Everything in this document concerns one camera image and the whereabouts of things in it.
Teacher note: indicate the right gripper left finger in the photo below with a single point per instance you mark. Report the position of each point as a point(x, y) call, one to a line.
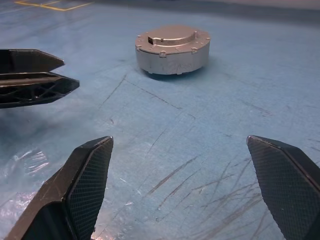
point(75, 195)

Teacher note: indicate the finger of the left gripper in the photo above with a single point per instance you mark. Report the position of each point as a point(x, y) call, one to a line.
point(32, 87)
point(27, 61)

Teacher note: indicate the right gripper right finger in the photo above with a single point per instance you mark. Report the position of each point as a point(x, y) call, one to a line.
point(287, 187)

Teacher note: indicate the silver motor housing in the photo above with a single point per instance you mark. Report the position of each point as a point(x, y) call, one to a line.
point(170, 65)

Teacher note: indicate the silver motor housing lid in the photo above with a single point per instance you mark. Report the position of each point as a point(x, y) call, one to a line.
point(172, 37)

